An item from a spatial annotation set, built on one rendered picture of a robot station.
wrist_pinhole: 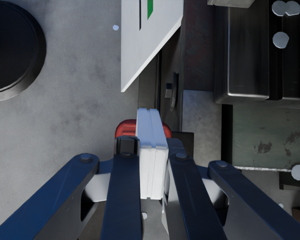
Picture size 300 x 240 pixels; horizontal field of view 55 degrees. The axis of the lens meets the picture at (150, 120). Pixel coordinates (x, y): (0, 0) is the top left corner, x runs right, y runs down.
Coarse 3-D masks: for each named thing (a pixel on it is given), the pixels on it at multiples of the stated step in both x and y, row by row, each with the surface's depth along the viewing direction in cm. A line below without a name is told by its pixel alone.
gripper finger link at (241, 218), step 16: (208, 176) 13; (224, 176) 12; (240, 176) 13; (224, 192) 12; (240, 192) 11; (256, 192) 11; (224, 208) 14; (240, 208) 11; (256, 208) 10; (272, 208) 10; (224, 224) 12; (240, 224) 11; (256, 224) 10; (272, 224) 10; (288, 224) 10
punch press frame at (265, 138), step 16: (224, 112) 47; (240, 112) 43; (256, 112) 43; (272, 112) 43; (288, 112) 43; (224, 128) 46; (240, 128) 42; (256, 128) 43; (272, 128) 43; (288, 128) 43; (224, 144) 46; (240, 144) 42; (256, 144) 42; (272, 144) 42; (288, 144) 43; (224, 160) 45; (240, 160) 42; (256, 160) 42; (272, 160) 42; (288, 160) 42
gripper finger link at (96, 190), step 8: (136, 136) 17; (112, 160) 14; (104, 168) 13; (96, 176) 13; (104, 176) 13; (88, 184) 13; (96, 184) 13; (104, 184) 13; (88, 192) 13; (96, 192) 13; (104, 192) 13; (88, 200) 13; (96, 200) 13
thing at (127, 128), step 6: (126, 120) 30; (132, 120) 30; (120, 126) 30; (126, 126) 30; (132, 126) 30; (168, 126) 30; (120, 132) 30; (126, 132) 30; (132, 132) 30; (168, 132) 30
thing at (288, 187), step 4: (280, 172) 106; (284, 172) 104; (288, 172) 101; (280, 176) 106; (284, 176) 104; (288, 176) 101; (280, 180) 106; (284, 180) 104; (288, 180) 101; (292, 180) 98; (296, 180) 96; (280, 184) 106; (284, 184) 104; (288, 184) 101; (292, 184) 98; (296, 184) 96; (280, 188) 106; (284, 188) 104; (288, 188) 104; (292, 188) 104; (296, 188) 104
